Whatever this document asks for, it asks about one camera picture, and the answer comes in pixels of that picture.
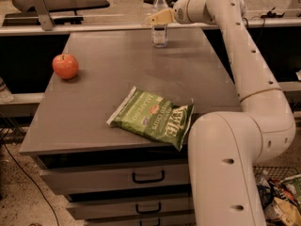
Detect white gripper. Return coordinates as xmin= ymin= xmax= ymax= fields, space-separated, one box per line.
xmin=146 ymin=0 xmax=208 ymax=25

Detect clear plastic water bottle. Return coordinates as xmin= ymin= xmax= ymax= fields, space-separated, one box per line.
xmin=151 ymin=0 xmax=168 ymax=48

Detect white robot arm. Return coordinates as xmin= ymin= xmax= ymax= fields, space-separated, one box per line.
xmin=147 ymin=0 xmax=295 ymax=226

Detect green jalapeno chip bag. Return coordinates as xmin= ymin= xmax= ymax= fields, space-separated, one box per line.
xmin=107 ymin=87 xmax=194 ymax=151

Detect dark bench left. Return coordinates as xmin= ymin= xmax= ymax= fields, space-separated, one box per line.
xmin=3 ymin=0 xmax=110 ymax=26

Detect red apple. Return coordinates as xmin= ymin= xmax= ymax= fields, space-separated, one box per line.
xmin=52 ymin=54 xmax=79 ymax=79

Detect grey drawer cabinet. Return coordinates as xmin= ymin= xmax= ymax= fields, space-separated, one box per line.
xmin=21 ymin=28 xmax=239 ymax=226

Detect top grey drawer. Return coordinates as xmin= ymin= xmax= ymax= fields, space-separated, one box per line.
xmin=40 ymin=159 xmax=189 ymax=195

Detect grey drawer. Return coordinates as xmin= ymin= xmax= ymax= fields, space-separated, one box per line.
xmin=67 ymin=193 xmax=194 ymax=219
xmin=40 ymin=159 xmax=189 ymax=195
xmin=84 ymin=212 xmax=196 ymax=226

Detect bottom grey drawer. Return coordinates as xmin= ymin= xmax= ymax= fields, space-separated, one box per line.
xmin=84 ymin=212 xmax=196 ymax=226

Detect middle grey drawer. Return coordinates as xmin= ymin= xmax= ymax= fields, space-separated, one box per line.
xmin=67 ymin=193 xmax=194 ymax=219

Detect snack bags in basket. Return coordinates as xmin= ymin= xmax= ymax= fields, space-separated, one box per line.
xmin=255 ymin=170 xmax=301 ymax=226

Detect metal rail bracket left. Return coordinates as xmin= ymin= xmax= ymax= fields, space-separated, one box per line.
xmin=32 ymin=0 xmax=55 ymax=31

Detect wire basket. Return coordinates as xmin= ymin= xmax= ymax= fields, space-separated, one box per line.
xmin=253 ymin=166 xmax=298 ymax=180

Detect black floor cable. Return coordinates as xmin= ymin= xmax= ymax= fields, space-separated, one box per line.
xmin=0 ymin=135 xmax=60 ymax=226

